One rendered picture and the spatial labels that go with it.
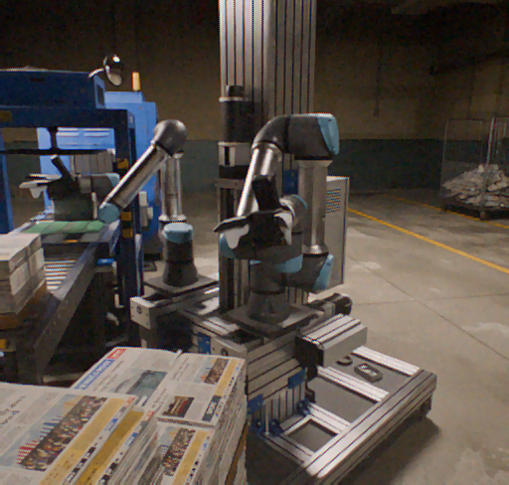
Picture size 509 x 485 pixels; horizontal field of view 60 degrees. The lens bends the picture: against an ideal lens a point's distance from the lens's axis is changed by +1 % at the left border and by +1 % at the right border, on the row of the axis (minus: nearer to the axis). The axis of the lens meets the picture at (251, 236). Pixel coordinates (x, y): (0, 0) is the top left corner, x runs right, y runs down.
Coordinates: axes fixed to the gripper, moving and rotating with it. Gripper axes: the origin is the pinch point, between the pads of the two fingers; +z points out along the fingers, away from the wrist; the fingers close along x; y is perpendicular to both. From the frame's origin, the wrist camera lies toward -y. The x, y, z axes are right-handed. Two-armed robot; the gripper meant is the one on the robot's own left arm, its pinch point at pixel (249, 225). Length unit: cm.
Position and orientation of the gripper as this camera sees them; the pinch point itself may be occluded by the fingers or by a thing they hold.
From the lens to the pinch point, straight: 83.3
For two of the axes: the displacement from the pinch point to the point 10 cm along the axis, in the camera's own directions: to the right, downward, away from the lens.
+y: 1.3, 9.8, 1.8
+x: -9.4, 0.6, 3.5
